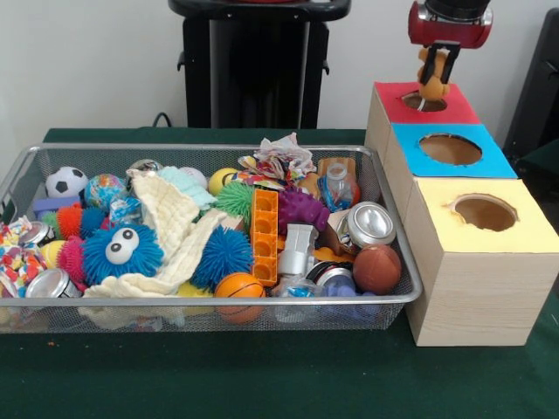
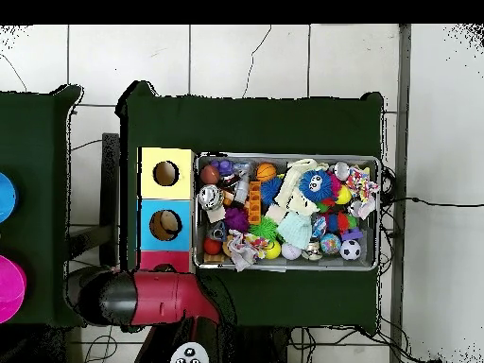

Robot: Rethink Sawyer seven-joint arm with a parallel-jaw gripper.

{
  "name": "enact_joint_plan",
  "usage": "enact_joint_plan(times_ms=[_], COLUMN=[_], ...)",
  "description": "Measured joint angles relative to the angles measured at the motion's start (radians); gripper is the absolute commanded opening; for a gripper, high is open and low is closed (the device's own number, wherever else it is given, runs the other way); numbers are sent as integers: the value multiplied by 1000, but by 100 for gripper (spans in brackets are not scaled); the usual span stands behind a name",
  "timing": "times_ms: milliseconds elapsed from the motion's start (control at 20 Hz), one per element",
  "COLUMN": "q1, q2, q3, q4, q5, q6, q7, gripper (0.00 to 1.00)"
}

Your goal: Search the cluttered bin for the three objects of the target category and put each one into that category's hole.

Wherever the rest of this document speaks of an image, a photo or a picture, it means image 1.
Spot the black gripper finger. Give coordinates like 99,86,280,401
438,42,461,85
420,42,440,87

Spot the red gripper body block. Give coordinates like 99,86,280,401
408,1,494,50

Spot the brown plush teddy bear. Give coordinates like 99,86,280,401
416,46,452,111

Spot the cream muslin cloth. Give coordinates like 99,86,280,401
82,174,228,300

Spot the wooden box with three holes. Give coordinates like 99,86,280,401
364,80,559,348

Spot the clear mesh bin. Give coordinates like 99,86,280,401
0,143,423,335

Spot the black chair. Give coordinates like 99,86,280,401
501,6,559,154

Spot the silver drink can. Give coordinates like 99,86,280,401
335,201,397,257

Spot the purple spiky toy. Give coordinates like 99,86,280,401
277,189,331,235

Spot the brown football toy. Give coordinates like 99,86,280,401
352,244,403,294

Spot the orange plastic block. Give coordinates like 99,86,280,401
251,188,280,287

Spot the blue spiky ball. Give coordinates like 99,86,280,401
190,225,255,292

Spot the orange basketball toy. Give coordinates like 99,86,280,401
213,272,266,325

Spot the globe print ball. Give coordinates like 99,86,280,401
83,173,128,209

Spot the dark green tablecloth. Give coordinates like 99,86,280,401
0,127,559,419

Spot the blue fuzzy ball with eyes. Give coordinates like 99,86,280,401
81,222,165,287

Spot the black and white soccer ball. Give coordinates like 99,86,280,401
45,166,90,198

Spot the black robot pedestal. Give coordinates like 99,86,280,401
168,0,353,130

